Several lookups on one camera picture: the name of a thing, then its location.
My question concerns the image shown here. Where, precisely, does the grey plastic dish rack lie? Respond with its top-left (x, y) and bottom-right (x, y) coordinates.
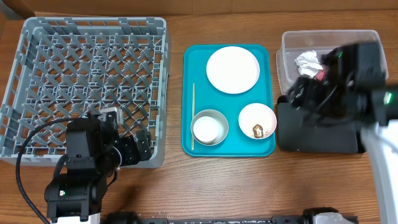
top-left (1, 17), bottom-right (171, 168)

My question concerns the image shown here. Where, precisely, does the brown food scrap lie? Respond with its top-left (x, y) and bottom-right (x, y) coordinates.
top-left (252, 124), bottom-right (264, 138)

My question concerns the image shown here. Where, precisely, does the large white tissue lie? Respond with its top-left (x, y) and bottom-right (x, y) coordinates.
top-left (294, 50), bottom-right (323, 78)

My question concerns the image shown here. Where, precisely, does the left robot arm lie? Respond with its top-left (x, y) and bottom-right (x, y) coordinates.
top-left (44, 112), bottom-right (152, 223)

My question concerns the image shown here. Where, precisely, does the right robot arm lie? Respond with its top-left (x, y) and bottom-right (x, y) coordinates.
top-left (277, 41), bottom-right (397, 223)

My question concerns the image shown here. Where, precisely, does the wooden chopstick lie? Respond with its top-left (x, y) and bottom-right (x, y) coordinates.
top-left (191, 83), bottom-right (195, 151)

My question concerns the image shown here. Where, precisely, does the black tray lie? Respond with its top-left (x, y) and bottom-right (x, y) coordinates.
top-left (276, 95), bottom-right (366, 154)

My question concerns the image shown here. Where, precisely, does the large white plate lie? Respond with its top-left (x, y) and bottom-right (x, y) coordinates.
top-left (206, 46), bottom-right (260, 94)

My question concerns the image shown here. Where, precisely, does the teal plastic tray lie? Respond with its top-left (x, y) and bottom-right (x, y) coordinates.
top-left (181, 44), bottom-right (276, 157)

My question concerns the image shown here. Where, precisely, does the white bowl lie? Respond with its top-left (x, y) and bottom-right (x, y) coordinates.
top-left (238, 103), bottom-right (277, 139)

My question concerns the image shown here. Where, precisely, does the red snack wrapper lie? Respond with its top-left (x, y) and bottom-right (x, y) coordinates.
top-left (314, 69), bottom-right (326, 81)

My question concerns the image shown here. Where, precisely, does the grey metal bowl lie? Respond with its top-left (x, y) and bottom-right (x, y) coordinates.
top-left (190, 109), bottom-right (229, 146)

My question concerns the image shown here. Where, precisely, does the white paper cup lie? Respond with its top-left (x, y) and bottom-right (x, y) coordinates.
top-left (193, 116), bottom-right (220, 144)

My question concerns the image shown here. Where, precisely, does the clear plastic bin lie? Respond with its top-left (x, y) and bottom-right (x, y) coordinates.
top-left (276, 30), bottom-right (381, 95)

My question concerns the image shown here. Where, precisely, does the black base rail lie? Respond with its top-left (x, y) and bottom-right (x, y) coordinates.
top-left (101, 212), bottom-right (359, 224)

